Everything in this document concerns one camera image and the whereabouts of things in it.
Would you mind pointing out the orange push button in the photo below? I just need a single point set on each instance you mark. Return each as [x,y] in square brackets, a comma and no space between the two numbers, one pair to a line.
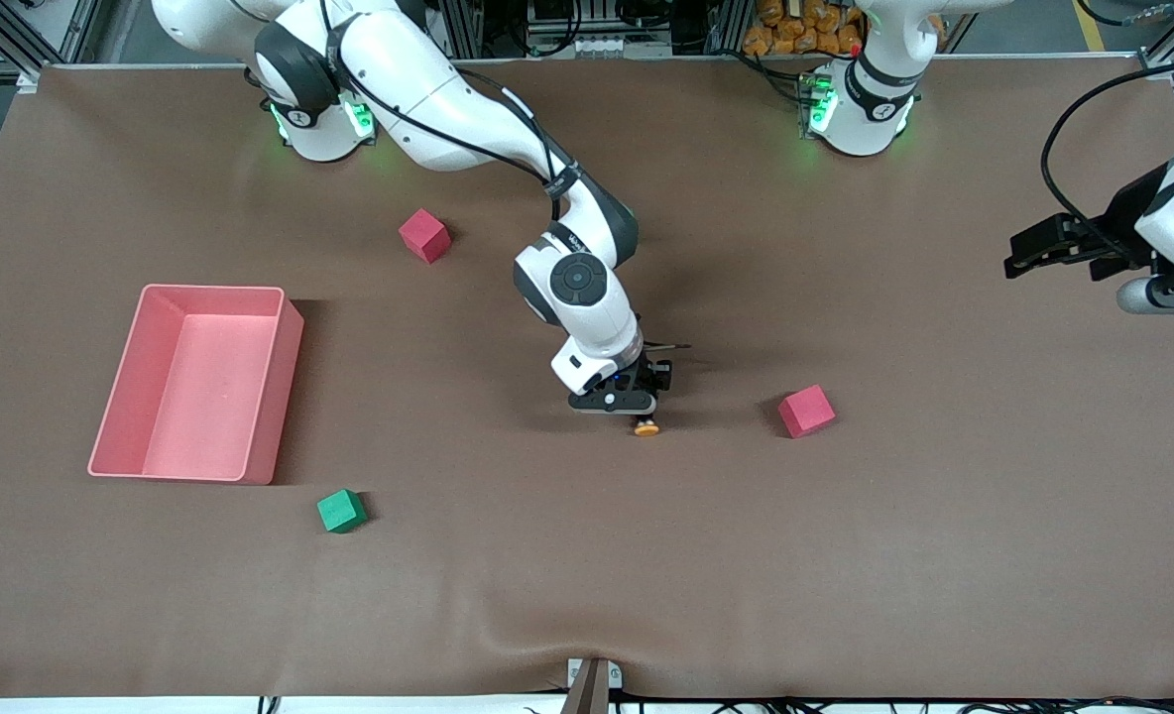
[646,429]

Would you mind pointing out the brown table cover mat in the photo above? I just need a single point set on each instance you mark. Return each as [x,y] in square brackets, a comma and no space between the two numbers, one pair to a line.
[587,555]

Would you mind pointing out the orange packaged goods pile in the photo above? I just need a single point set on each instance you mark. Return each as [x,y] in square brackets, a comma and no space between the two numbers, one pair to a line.
[795,35]

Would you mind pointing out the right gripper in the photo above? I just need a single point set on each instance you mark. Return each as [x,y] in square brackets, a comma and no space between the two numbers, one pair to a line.
[646,377]

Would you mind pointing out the pink plastic bin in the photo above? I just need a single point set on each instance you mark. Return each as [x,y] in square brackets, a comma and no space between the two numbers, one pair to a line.
[200,397]

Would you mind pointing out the pink foam cube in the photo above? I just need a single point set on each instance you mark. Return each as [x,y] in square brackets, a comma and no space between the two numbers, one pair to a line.
[423,236]
[805,412]

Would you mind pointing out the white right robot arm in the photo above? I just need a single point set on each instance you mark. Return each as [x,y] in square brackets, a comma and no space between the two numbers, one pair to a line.
[428,89]

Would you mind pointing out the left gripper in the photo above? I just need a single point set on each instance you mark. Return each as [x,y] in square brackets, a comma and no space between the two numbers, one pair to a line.
[1125,216]

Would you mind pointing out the white terminal block device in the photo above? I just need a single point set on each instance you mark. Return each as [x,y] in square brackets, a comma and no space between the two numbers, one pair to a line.
[617,46]

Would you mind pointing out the green foam cube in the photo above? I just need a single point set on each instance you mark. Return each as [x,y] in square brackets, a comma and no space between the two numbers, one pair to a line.
[341,512]

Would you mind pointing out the metal clamp bracket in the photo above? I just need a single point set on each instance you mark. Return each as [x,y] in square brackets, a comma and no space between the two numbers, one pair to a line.
[587,689]

